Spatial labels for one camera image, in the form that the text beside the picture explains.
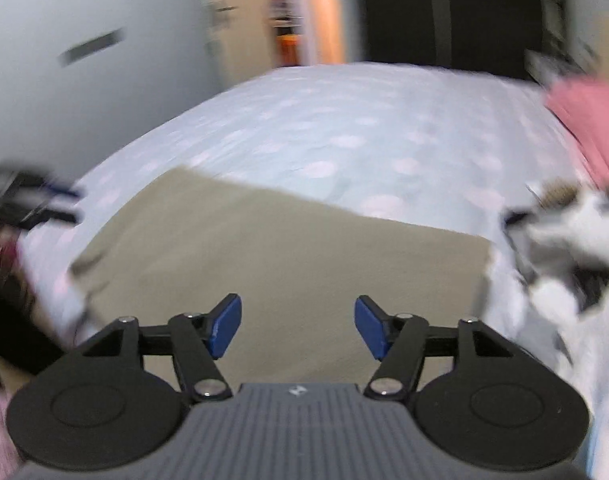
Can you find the black wardrobe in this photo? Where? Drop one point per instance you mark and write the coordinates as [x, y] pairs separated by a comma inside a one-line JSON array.
[[399, 10]]

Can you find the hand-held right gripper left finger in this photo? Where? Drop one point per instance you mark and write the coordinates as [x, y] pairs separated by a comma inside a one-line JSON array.
[[227, 325]]

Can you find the hallway shelf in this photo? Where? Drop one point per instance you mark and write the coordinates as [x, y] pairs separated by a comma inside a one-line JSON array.
[[284, 20]]

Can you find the white and black garment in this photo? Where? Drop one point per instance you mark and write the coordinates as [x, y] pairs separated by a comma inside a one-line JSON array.
[[554, 240]]

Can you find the white bedside table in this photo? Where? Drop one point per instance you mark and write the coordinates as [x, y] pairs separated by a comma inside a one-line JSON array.
[[544, 62]]

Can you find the beige fleece jacket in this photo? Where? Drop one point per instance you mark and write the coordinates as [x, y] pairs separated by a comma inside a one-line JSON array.
[[284, 240]]

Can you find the grey wall plate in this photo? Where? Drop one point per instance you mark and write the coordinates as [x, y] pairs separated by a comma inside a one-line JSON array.
[[92, 47]]

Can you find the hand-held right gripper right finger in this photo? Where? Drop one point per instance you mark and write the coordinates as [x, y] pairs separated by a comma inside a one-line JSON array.
[[372, 325]]

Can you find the bed with spotted sheet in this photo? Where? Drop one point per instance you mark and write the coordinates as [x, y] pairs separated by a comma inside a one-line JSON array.
[[334, 125]]

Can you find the cream door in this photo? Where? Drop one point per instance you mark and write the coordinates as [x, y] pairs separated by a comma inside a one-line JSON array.
[[244, 45]]

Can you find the pink pillow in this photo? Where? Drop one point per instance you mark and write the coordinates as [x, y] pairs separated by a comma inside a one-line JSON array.
[[591, 120]]

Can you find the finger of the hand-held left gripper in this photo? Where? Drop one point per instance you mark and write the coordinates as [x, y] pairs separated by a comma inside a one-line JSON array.
[[62, 191]]

